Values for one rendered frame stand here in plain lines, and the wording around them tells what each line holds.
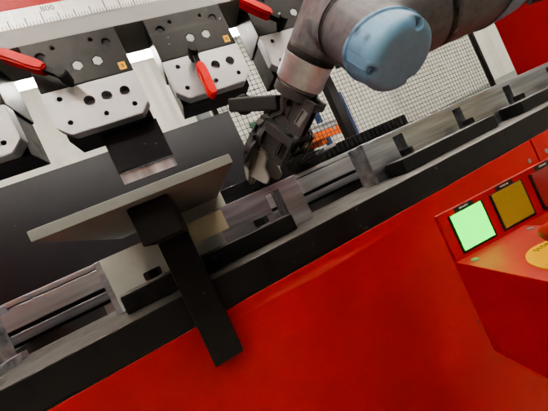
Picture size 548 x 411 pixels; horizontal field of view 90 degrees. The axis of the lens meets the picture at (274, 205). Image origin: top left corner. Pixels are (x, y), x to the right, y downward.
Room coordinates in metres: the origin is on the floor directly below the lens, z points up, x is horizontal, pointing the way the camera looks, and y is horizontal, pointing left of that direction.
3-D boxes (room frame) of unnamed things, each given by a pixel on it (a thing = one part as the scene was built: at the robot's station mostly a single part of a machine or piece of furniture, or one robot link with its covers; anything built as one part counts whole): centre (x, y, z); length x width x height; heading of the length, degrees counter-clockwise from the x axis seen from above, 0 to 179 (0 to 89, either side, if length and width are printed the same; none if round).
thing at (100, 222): (0.37, 0.14, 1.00); 0.26 x 0.18 x 0.01; 16
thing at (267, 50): (0.62, -0.18, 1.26); 0.15 x 0.09 x 0.17; 106
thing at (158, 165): (0.52, 0.18, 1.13); 0.10 x 0.02 x 0.10; 106
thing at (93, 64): (0.51, 0.21, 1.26); 0.15 x 0.09 x 0.17; 106
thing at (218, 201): (0.51, 0.15, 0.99); 0.14 x 0.01 x 0.03; 106
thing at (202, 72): (0.50, 0.02, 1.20); 0.04 x 0.02 x 0.10; 16
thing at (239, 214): (0.53, 0.13, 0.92); 0.39 x 0.06 x 0.10; 106
